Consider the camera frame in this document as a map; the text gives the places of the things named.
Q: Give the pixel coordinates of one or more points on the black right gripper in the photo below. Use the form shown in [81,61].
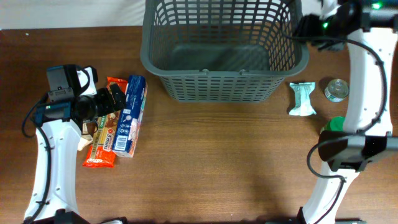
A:
[306,30]

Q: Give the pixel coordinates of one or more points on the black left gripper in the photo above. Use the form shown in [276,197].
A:
[109,101]

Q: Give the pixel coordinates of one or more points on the blue tissue box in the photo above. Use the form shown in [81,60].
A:
[130,118]

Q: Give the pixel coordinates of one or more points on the beige paper pouch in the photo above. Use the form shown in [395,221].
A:
[86,136]

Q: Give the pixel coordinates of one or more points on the San Remo spaghetti packet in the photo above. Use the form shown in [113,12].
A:
[100,153]

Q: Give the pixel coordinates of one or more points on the silver tin can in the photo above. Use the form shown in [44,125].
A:
[336,90]

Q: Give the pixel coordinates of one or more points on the green lid jar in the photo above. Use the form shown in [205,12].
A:
[335,124]

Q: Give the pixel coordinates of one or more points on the grey plastic basket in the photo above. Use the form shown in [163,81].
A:
[222,50]

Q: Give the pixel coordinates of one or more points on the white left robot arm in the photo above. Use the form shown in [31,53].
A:
[58,126]

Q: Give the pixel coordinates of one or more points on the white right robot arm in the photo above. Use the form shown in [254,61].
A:
[369,29]

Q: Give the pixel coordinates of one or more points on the light green snack packet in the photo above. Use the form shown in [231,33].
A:
[302,93]

